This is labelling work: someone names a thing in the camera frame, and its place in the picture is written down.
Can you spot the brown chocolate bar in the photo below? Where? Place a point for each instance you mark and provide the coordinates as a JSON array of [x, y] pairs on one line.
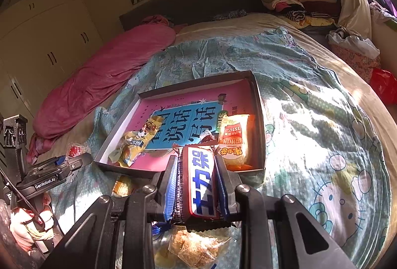
[[200, 182]]

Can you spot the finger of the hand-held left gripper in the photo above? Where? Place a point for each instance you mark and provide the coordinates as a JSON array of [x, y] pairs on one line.
[[79, 161], [59, 161]]

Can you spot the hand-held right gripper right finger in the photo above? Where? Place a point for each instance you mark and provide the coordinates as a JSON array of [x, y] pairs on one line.
[[221, 185]]

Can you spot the blue snack wrapper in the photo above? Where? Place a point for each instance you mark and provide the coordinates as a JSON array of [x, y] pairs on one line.
[[159, 228]]

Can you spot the orange rice cracker packet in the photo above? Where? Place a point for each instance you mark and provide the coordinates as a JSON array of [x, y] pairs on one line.
[[234, 138]]

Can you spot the person's left hand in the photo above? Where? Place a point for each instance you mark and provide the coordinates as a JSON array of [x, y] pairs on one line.
[[23, 221]]

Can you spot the teal cartoon printed blanket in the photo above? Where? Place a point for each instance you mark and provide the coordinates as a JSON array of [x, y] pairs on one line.
[[310, 101]]

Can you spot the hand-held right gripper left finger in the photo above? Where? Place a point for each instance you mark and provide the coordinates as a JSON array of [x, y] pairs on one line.
[[170, 188]]

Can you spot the small orange yellow packet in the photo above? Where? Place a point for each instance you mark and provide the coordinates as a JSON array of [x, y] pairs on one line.
[[122, 186]]

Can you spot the clear red lid jelly cup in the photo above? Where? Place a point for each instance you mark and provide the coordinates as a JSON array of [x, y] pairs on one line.
[[76, 151]]

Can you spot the pink floral bag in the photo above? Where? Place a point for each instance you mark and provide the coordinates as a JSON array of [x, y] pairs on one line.
[[353, 61]]

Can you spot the red plastic bag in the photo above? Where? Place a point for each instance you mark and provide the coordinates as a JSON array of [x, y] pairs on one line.
[[384, 86]]

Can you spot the pink and blue book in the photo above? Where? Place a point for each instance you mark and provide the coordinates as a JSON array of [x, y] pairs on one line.
[[192, 95]]

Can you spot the yellow cartoon snack packet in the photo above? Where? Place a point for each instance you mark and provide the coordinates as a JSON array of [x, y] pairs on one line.
[[136, 145]]

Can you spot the clear packet of crispy squares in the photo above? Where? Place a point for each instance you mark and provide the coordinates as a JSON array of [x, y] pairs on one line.
[[195, 249]]

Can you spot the dark floral pillow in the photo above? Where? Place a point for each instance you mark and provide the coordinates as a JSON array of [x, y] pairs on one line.
[[231, 15]]

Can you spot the cream wardrobe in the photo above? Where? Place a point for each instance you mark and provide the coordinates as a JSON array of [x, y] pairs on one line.
[[46, 39]]

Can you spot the dark cardboard box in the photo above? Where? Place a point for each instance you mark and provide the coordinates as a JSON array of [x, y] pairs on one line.
[[259, 101]]

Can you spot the pink blanket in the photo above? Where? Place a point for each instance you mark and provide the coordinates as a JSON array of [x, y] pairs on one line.
[[102, 70]]

